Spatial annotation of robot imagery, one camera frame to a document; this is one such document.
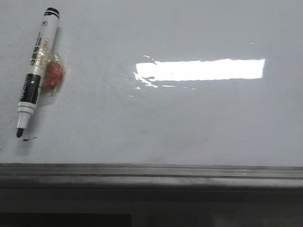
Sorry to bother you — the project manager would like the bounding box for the red magnet taped to marker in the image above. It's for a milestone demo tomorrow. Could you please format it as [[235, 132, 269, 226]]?
[[42, 52, 65, 95]]

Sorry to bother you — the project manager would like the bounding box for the black and white whiteboard marker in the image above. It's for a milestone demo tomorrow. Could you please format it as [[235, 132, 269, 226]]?
[[16, 7, 60, 138]]

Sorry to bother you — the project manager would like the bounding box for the white whiteboard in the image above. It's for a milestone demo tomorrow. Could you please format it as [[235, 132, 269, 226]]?
[[0, 0, 303, 166]]

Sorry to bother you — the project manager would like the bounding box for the grey aluminium whiteboard frame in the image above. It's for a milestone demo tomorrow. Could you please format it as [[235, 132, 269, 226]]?
[[0, 163, 303, 190]]

